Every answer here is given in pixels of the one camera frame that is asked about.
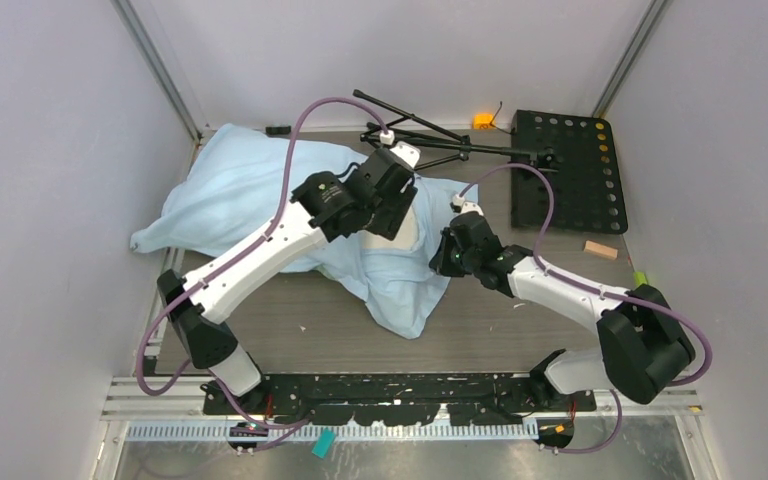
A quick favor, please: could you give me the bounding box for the teal tape piece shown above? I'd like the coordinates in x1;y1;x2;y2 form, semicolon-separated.
311;429;337;459

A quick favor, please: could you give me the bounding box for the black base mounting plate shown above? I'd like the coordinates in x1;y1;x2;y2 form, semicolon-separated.
201;373;596;427

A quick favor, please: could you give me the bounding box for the slotted cable duct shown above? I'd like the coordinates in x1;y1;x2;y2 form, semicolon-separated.
125;418;539;443

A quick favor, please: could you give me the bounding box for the green small block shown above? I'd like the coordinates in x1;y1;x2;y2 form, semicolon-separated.
633;271;648;287

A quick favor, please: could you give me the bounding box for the orange round object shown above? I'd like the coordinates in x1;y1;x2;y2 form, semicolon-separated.
472;113;495;130

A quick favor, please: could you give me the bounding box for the white pillow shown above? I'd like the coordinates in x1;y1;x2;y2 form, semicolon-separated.
362;206;425;254

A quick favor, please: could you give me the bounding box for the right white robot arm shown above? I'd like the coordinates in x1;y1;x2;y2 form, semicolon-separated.
429;212;696;411

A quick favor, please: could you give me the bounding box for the small black wall bracket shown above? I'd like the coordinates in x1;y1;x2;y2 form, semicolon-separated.
264;125;292;136

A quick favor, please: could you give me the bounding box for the wooden block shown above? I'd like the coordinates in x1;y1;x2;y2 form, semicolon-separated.
583;240;619;260

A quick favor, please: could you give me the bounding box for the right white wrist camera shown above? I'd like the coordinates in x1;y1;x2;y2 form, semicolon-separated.
450;194;484;218

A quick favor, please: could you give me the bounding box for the black perforated stand plate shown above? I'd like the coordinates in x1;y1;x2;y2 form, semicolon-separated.
511;110;628;235

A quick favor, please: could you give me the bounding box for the black folding stand tripod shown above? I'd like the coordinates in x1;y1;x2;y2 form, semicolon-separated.
352;89;556;173

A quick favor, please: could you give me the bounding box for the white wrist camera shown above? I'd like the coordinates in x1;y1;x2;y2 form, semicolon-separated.
450;194;484;218
389;141;421;170

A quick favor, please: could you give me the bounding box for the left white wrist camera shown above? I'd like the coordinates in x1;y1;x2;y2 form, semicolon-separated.
389;141;421;170

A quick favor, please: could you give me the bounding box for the green and blue pillowcase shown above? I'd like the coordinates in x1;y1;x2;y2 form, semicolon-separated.
130;124;466;339

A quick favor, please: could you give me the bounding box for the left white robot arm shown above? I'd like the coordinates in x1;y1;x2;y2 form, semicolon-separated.
158;142;420;414

